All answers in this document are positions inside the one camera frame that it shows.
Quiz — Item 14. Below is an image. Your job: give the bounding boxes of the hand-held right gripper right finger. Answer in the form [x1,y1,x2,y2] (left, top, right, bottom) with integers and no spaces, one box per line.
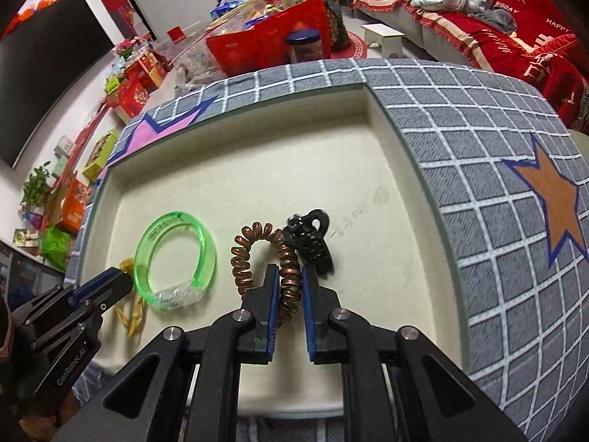
[300,264,530,442]

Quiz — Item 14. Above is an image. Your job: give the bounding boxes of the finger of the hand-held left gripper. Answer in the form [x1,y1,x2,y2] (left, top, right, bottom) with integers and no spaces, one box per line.
[67,267,121,309]
[93,271,135,312]

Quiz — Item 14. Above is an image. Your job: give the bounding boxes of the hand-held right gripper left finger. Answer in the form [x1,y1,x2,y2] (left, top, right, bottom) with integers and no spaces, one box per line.
[50,263,281,442]

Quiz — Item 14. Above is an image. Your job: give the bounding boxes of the yellow hair tie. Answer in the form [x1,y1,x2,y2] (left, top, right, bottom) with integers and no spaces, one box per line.
[113,258,148,339]

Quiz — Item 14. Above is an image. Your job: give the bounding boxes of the brown spiral hair tie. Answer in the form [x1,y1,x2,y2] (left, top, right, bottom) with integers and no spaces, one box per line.
[230,222,303,330]

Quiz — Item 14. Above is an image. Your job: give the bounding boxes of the black hair claw clip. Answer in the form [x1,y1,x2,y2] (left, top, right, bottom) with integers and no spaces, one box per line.
[282,208,334,279]

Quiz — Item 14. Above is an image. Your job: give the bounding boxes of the green translucent bangle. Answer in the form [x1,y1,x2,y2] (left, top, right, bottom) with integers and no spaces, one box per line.
[133,211,218,311]

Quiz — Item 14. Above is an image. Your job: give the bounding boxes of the green snack bag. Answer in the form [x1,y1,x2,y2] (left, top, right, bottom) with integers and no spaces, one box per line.
[39,225,74,270]

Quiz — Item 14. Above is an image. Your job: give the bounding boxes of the orange printed box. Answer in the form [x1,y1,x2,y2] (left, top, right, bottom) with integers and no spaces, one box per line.
[57,177,90,233]

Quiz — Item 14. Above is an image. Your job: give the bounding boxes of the green potted plant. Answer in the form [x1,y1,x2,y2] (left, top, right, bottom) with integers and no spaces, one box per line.
[21,163,53,208]

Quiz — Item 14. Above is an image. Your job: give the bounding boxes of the green yellow gift boxes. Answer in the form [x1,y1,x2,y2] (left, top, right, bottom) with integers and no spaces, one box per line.
[83,130,119,181]

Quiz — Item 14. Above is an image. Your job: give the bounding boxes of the large red gift box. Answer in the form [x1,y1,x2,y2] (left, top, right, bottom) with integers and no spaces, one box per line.
[117,77,152,118]

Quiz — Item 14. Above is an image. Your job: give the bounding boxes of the pink flower bouquet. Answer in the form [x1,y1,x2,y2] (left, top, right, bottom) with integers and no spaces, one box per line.
[115,39,143,58]

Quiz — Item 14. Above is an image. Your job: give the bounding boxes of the red gift bag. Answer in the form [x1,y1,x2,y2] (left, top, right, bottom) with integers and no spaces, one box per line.
[205,32,258,79]
[251,0,333,71]

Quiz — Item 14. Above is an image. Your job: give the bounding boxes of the grey grid star tablecloth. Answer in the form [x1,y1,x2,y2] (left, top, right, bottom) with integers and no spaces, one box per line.
[64,57,589,442]

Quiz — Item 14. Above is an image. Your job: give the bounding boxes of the blue lid jar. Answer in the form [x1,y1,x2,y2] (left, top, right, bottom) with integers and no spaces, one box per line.
[285,29,321,63]

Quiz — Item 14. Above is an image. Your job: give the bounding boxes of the white low stool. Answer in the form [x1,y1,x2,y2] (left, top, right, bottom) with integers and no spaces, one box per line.
[361,23,406,58]

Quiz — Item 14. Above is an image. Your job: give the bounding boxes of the red paper garland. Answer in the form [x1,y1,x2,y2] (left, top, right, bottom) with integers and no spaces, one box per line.
[0,0,81,40]

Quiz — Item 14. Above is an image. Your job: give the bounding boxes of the blue tissue box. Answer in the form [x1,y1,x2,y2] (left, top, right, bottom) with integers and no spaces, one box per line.
[211,0,251,19]

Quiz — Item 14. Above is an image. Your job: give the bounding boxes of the red covered sofa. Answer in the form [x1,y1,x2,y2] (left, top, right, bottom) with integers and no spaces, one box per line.
[350,0,587,125]

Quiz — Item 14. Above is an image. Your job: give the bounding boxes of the grey crumpled cloth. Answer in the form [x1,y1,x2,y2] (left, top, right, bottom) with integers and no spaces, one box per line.
[469,7,518,33]

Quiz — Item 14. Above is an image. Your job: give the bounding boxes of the black wall television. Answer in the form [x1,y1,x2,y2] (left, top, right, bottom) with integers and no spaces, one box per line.
[0,0,116,169]

